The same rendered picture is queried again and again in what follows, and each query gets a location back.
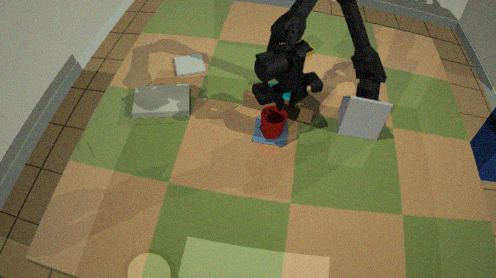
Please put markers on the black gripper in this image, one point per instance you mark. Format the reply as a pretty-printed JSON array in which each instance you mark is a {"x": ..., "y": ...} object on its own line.
[{"x": 294, "y": 83}]

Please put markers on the tan rectangular bar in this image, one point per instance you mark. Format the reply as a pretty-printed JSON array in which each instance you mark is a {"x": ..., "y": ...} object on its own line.
[{"x": 300, "y": 112}]

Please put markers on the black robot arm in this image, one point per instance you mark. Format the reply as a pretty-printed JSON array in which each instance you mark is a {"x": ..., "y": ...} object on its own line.
[{"x": 290, "y": 57}]

